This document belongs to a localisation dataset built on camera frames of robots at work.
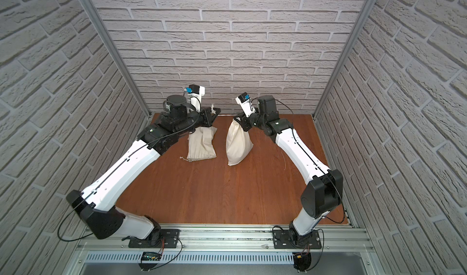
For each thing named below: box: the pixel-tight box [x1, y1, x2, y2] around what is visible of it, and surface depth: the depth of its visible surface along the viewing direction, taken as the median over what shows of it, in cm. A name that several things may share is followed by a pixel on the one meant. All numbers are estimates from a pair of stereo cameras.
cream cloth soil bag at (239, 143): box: [225, 118, 255, 167], surface depth 87 cm
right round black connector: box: [292, 251, 312, 273], surface depth 72 cm
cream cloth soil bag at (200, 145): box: [179, 125, 218, 162], surface depth 100 cm
